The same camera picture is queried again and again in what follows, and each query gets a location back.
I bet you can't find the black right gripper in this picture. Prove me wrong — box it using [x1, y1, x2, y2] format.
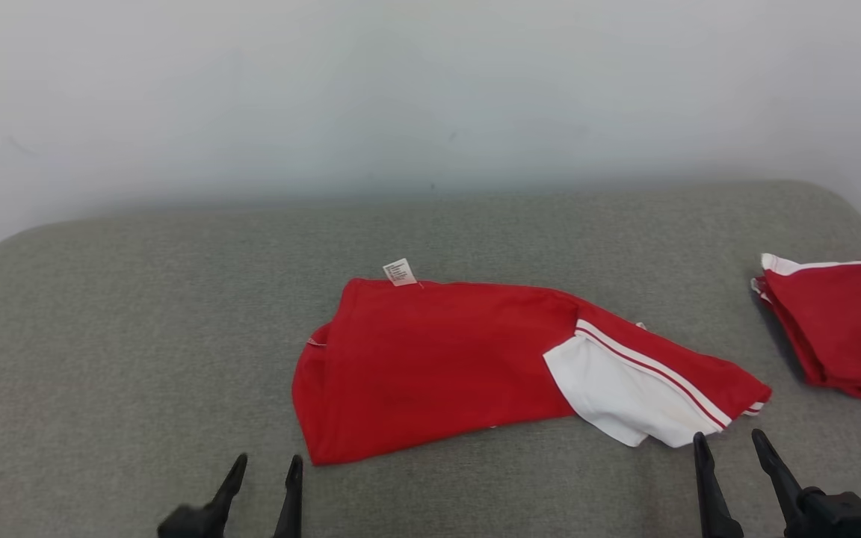
[692, 428, 861, 538]

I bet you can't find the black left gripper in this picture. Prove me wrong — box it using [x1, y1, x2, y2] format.
[158, 453, 304, 538]

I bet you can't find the red shorts white waistband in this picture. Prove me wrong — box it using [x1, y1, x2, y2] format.
[750, 253, 861, 406]

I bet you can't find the red jersey number 23 print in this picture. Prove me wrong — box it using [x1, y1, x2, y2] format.
[292, 258, 773, 468]

